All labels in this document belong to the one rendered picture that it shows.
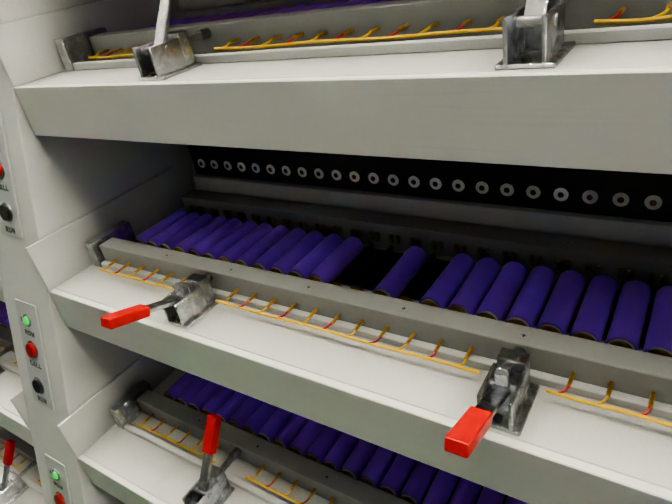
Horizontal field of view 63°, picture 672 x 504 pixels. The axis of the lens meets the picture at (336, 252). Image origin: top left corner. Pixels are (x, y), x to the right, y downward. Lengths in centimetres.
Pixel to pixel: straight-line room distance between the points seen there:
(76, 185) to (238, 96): 29
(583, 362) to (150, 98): 34
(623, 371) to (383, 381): 14
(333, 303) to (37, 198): 32
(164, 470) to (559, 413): 41
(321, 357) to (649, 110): 25
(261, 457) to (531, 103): 41
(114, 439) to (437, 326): 43
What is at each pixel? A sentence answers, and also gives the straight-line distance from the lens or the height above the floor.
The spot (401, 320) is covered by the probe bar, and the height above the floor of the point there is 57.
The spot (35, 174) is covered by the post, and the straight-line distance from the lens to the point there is 59.
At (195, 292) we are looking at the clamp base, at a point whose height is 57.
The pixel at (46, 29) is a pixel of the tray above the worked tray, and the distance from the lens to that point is 60.
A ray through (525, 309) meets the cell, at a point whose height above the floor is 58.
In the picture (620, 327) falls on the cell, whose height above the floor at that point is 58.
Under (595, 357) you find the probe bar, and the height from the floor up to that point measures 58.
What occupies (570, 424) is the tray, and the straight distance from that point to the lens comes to 34.
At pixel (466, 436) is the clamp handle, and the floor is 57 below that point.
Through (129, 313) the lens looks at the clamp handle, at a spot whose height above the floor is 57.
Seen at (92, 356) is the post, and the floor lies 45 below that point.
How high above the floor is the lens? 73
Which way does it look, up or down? 17 degrees down
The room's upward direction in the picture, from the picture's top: 1 degrees counter-clockwise
